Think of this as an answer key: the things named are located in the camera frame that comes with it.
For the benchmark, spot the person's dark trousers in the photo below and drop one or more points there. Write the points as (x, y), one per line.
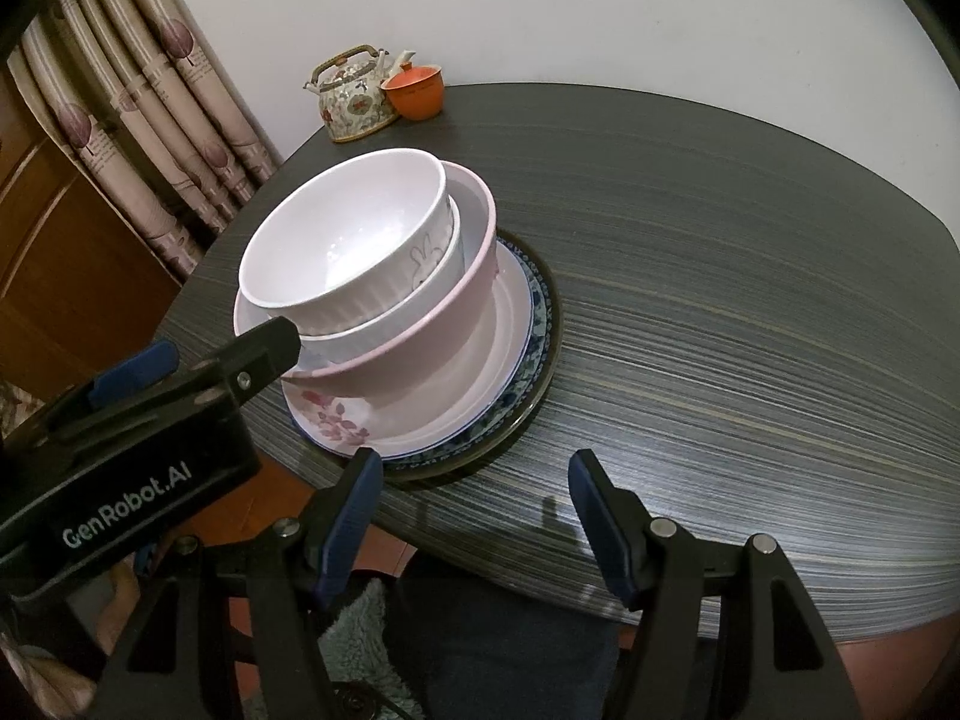
(495, 652)

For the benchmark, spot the beige patterned curtain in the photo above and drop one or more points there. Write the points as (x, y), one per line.
(150, 90)

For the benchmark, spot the brown wooden cabinet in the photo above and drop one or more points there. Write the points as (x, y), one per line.
(67, 255)

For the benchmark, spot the white plate with pink flowers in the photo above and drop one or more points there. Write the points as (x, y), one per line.
(465, 397)

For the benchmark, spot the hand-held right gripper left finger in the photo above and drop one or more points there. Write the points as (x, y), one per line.
(346, 517)

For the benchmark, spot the grey fuzzy cloth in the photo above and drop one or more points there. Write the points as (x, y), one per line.
(356, 645)

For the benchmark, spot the orange tea cup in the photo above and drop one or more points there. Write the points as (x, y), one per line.
(416, 97)

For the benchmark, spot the floral ceramic teapot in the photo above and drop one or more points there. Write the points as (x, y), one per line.
(356, 101)

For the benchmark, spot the white bowl with rabbit print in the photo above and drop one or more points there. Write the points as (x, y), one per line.
(352, 240)

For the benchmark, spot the plain white bowl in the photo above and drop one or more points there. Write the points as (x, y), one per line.
(394, 317)

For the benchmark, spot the pink bowl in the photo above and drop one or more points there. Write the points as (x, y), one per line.
(427, 360)

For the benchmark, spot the large blue floral plate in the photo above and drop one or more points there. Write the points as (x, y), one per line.
(557, 360)

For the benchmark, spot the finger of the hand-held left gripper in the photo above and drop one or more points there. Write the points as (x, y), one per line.
(225, 371)
(139, 371)

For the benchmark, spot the small blue floral plate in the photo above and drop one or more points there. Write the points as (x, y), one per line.
(541, 315)

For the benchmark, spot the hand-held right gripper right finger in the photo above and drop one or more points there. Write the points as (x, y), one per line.
(600, 532)

